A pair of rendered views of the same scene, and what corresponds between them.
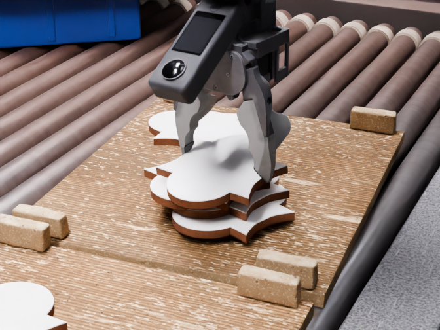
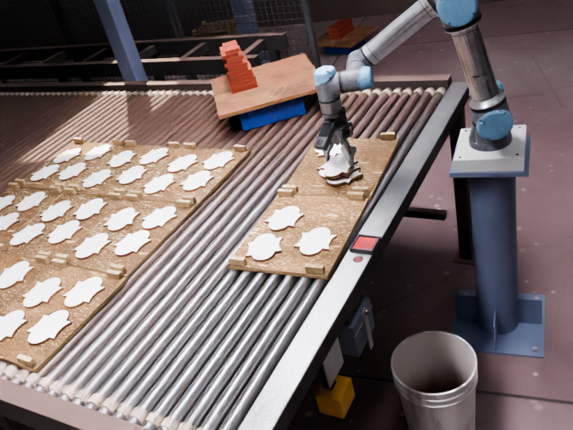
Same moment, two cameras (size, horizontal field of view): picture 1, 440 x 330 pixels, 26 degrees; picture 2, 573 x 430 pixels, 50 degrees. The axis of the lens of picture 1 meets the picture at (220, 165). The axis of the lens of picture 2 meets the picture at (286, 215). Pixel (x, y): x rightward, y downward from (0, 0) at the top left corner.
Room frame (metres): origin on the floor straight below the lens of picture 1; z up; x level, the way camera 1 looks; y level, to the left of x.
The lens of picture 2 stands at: (-1.05, -0.11, 2.08)
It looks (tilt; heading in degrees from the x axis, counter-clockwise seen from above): 32 degrees down; 10
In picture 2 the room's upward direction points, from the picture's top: 15 degrees counter-clockwise
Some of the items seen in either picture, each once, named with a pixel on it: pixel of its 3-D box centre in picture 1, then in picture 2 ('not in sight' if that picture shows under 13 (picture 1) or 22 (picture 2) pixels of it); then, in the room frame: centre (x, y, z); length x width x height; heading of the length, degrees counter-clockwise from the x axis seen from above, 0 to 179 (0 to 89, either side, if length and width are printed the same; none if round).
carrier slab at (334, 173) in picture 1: (224, 181); (342, 166); (1.01, -0.01, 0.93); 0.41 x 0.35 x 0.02; 160
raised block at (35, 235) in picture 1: (21, 232); (286, 193); (0.85, 0.20, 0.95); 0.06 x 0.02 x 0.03; 68
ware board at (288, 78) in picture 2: not in sight; (265, 84); (1.74, 0.31, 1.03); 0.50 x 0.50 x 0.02; 12
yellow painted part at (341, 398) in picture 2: not in sight; (330, 377); (0.16, 0.10, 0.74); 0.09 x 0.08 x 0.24; 154
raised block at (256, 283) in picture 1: (269, 285); (355, 195); (0.75, -0.05, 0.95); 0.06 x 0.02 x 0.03; 68
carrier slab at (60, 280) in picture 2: not in sight; (45, 309); (0.40, 0.98, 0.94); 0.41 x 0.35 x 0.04; 154
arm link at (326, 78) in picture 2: not in sight; (327, 84); (0.92, -0.02, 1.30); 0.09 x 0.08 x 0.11; 85
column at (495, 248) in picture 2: not in sight; (494, 246); (1.01, -0.56, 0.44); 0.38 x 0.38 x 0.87; 72
